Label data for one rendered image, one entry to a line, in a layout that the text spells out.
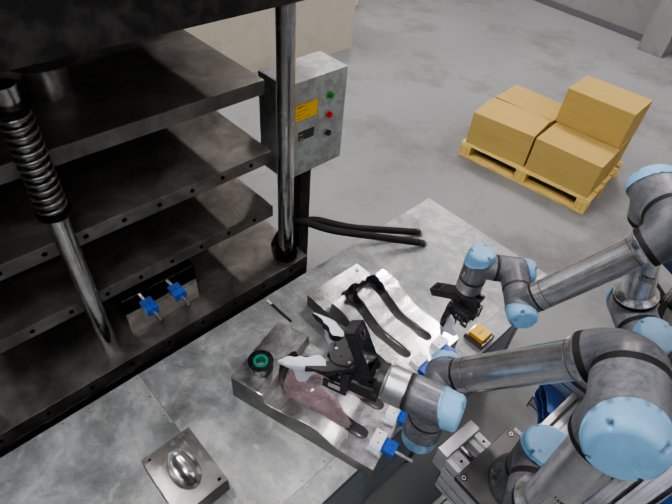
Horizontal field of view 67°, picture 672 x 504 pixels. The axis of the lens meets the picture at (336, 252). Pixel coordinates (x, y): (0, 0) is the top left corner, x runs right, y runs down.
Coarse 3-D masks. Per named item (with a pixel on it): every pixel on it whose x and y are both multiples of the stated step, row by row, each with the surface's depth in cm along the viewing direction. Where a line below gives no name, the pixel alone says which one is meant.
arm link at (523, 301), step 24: (648, 216) 113; (624, 240) 115; (648, 240) 110; (576, 264) 121; (600, 264) 117; (624, 264) 114; (648, 264) 112; (504, 288) 135; (528, 288) 128; (552, 288) 123; (576, 288) 121; (528, 312) 126
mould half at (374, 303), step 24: (336, 288) 191; (360, 288) 182; (336, 312) 177; (384, 312) 180; (408, 312) 182; (408, 336) 174; (432, 336) 175; (456, 336) 175; (384, 360) 167; (408, 360) 167
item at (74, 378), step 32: (256, 224) 225; (192, 256) 208; (224, 256) 209; (256, 256) 211; (224, 288) 197; (256, 288) 200; (192, 320) 185; (32, 352) 171; (64, 352) 172; (96, 352) 173; (128, 352) 174; (160, 352) 181; (0, 384) 162; (32, 384) 163; (64, 384) 164; (96, 384) 167; (0, 416) 155; (32, 416) 155
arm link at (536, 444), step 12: (528, 432) 111; (540, 432) 112; (552, 432) 112; (516, 444) 116; (528, 444) 109; (540, 444) 109; (552, 444) 110; (516, 456) 112; (528, 456) 108; (540, 456) 107; (516, 468) 109; (528, 468) 107
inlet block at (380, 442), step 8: (376, 432) 149; (384, 432) 149; (376, 440) 147; (384, 440) 148; (392, 440) 149; (376, 448) 148; (384, 448) 147; (392, 448) 147; (392, 456) 146; (400, 456) 147
